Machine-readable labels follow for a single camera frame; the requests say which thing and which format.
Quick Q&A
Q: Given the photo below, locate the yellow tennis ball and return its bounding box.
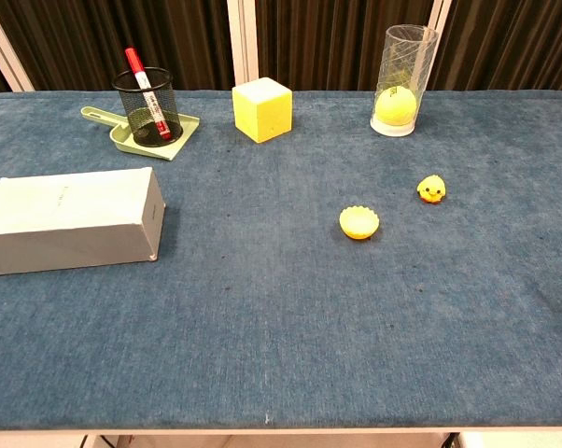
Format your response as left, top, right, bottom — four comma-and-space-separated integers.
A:
374, 88, 417, 127

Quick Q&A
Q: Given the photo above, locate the clear plastic cylinder tube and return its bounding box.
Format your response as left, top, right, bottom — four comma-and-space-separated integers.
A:
370, 23, 440, 138

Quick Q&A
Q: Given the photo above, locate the black cable under table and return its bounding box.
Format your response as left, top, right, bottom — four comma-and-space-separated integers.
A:
77, 434, 137, 448

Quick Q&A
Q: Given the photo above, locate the yellow cube block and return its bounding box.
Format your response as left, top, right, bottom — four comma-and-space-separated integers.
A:
232, 77, 294, 145

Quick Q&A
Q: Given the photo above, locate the white rectangular cardboard box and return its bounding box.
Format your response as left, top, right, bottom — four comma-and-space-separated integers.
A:
0, 166, 166, 276

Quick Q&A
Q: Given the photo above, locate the white slanted frame bar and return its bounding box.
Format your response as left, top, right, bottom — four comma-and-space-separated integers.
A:
425, 0, 454, 32
0, 0, 35, 92

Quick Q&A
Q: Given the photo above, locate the yellow toy chick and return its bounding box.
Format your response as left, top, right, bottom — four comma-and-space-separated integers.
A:
416, 175, 447, 205

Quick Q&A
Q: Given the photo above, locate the black mesh pen holder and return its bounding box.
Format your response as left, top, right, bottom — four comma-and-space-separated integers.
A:
111, 66, 184, 147

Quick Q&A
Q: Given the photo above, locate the white vertical frame post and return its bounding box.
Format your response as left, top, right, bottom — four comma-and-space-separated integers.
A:
226, 0, 260, 88

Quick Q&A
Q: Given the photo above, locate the blue fabric table cover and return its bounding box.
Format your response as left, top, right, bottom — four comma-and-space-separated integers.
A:
0, 89, 562, 431

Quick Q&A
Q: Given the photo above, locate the green plastic dustpan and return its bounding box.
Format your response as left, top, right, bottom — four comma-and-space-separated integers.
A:
79, 105, 201, 163

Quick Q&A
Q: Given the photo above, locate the red whiteboard marker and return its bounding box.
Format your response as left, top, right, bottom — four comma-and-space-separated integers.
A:
124, 47, 174, 142

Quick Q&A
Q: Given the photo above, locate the orange eggshell cup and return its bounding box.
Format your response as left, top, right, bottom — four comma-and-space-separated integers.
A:
339, 205, 381, 242

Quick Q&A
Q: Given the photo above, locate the dark pleated curtain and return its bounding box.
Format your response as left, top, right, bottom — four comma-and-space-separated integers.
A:
0, 0, 562, 97

